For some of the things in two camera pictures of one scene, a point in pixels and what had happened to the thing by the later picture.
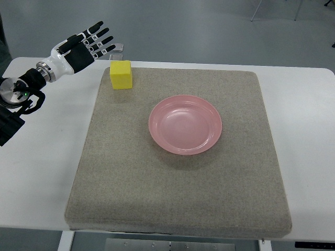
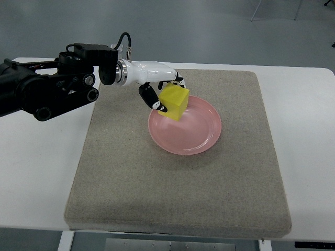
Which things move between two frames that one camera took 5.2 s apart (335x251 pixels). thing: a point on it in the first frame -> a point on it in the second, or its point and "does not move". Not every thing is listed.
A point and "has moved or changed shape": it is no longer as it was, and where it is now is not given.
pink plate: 185,125 does not move
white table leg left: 65,242 does not move
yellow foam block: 121,75 has moved or changed shape
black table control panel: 315,244 does not move
